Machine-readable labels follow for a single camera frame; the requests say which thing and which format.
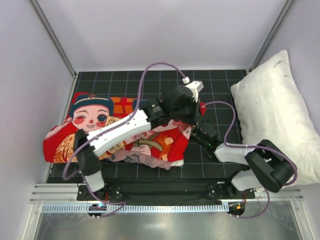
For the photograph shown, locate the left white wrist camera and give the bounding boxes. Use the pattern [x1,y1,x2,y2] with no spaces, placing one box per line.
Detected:
[182,77,204,102]

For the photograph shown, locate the right aluminium frame post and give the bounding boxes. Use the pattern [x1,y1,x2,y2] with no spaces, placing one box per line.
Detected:
[249,0,297,72]

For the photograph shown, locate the black grid mat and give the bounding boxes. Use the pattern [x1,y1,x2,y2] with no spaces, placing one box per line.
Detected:
[46,69,251,179]

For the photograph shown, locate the left aluminium frame post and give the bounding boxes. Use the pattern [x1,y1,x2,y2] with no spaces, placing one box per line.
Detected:
[28,0,77,78]

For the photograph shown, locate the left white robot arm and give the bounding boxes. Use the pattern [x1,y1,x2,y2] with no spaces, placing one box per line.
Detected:
[73,81,204,201]

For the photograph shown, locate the red patterned pillowcase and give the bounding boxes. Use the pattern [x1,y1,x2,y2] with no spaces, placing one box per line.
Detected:
[42,92,193,170]

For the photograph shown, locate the white pillow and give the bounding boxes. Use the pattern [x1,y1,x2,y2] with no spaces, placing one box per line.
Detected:
[230,50,320,186]
[170,159,184,167]

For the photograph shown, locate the white slotted cable duct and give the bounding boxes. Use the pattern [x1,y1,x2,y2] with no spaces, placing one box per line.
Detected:
[41,202,229,214]

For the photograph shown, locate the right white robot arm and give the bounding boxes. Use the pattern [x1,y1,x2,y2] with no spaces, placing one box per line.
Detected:
[189,121,298,198]

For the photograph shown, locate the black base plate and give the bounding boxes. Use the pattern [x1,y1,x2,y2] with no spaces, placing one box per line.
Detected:
[77,176,256,207]

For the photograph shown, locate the aluminium frame post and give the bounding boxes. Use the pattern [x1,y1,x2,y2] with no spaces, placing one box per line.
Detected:
[28,0,77,78]
[249,0,297,72]

